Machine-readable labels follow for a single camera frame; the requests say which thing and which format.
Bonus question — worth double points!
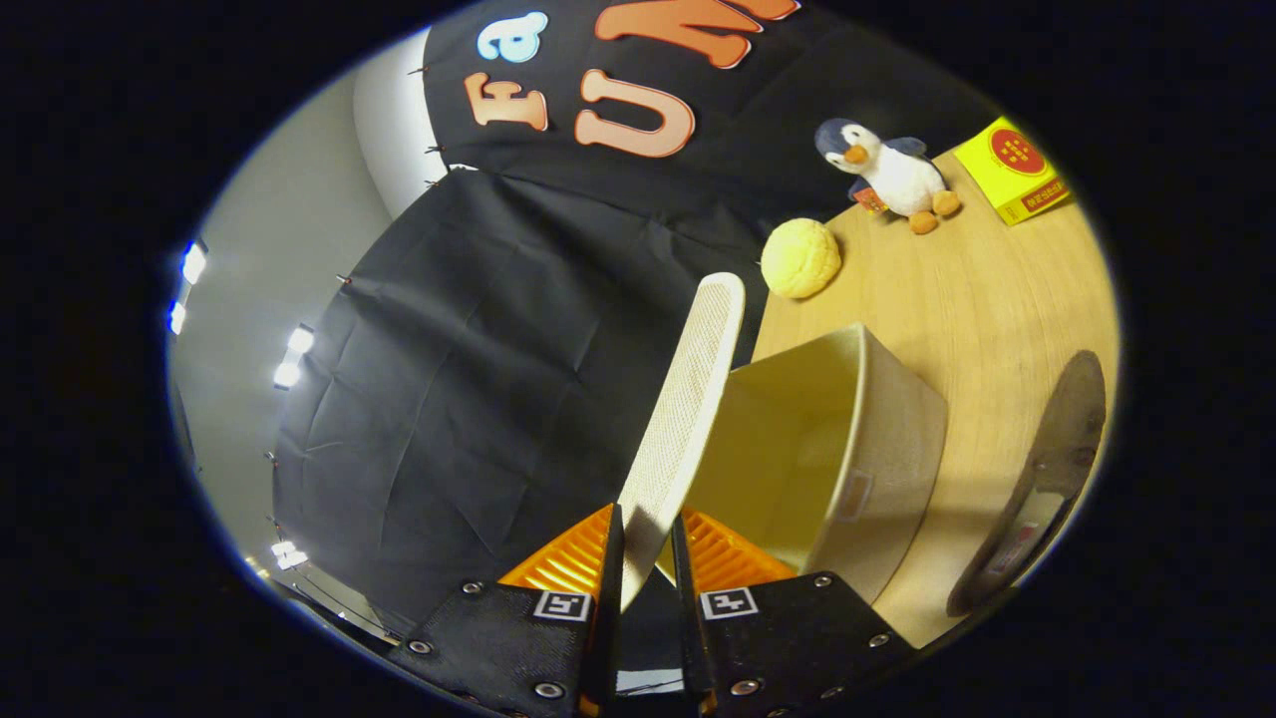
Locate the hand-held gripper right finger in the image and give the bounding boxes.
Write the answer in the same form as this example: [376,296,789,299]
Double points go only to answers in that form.
[670,509,918,718]

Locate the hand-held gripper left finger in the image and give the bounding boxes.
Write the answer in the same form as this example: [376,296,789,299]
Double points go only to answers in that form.
[389,504,626,718]

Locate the beige fabric storage box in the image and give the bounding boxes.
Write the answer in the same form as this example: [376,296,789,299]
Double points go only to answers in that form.
[656,322,950,607]

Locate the brown fuzzy slipper shoe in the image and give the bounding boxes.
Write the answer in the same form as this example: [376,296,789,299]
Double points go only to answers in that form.
[945,349,1109,618]

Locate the black backdrop cloth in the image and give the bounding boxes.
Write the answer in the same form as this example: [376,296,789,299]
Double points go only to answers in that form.
[271,0,1008,639]

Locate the yellow plush bun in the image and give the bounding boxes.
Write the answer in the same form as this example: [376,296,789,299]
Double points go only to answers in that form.
[761,217,843,300]

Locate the penguin plush toy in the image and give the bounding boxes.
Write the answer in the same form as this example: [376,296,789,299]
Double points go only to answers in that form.
[813,117,963,236]

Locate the yellow book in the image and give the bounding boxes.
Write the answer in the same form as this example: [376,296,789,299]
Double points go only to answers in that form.
[952,115,1076,227]

